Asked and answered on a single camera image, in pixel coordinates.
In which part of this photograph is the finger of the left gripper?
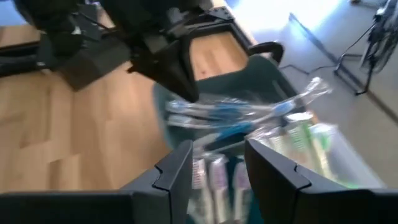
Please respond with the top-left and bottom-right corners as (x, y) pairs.
(127, 34), (200, 103)

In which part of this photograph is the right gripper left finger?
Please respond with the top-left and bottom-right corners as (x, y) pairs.
(0, 139), (193, 224)

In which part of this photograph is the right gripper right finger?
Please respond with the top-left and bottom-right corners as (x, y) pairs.
(244, 139), (398, 224)

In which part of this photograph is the blue white toothbrush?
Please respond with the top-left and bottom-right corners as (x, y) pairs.
(214, 104), (259, 121)
(166, 99), (249, 118)
(201, 123), (259, 147)
(242, 77), (333, 125)
(167, 114), (249, 130)

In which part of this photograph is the green white toothbrush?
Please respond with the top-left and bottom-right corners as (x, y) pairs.
(285, 111), (315, 170)
(310, 123), (337, 181)
(266, 130), (290, 158)

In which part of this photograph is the dark purple toothbrush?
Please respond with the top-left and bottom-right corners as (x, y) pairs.
(192, 158), (208, 224)

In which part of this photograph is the dark grey plastic bin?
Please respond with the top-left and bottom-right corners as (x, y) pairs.
(154, 54), (307, 150)

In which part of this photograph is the black fan stand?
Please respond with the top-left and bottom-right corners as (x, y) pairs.
(334, 0), (398, 96)

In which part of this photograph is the black aluminium frame rail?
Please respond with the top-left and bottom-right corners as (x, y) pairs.
(0, 6), (249, 78)

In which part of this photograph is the black floor cable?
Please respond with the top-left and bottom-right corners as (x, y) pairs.
(279, 63), (340, 76)

